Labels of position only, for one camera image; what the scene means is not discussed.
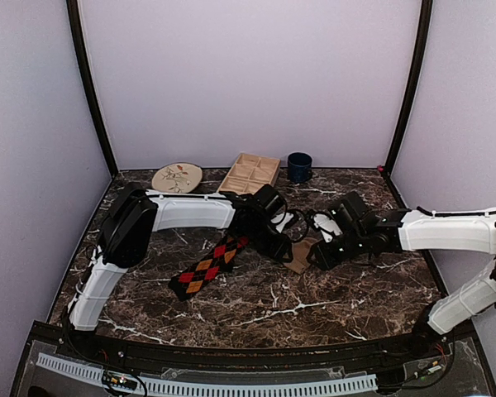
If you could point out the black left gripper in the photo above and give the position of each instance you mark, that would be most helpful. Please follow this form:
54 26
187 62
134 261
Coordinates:
279 250

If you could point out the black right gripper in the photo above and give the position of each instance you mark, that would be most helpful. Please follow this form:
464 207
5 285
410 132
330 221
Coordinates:
326 262

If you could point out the tan beige sock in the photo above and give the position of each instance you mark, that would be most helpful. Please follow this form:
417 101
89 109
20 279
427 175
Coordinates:
300 251

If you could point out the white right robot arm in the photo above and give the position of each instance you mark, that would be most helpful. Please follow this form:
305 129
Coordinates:
422 230

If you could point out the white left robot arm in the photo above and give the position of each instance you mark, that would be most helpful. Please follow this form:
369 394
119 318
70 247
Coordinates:
124 238

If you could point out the wooden compartment tray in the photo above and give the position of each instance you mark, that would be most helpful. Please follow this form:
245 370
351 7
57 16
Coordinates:
249 173

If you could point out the argyle patterned sock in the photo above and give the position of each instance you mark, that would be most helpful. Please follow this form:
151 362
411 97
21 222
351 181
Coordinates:
198 275

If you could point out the dark blue mug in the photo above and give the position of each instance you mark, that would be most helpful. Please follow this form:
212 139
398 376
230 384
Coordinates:
299 167

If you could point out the cream floral plate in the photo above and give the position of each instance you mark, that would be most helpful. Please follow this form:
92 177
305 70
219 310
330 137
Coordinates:
178 178

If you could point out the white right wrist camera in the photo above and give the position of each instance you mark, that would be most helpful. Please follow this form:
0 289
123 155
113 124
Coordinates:
326 226

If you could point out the black right frame post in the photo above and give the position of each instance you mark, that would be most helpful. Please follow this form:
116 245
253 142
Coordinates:
423 27

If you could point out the black frame post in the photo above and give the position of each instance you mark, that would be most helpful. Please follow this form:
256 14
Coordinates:
80 49
423 27

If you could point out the white slotted cable duct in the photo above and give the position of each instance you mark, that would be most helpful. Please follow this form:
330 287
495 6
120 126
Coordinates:
181 382

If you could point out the black left frame post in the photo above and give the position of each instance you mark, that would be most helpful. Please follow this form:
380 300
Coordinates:
80 49

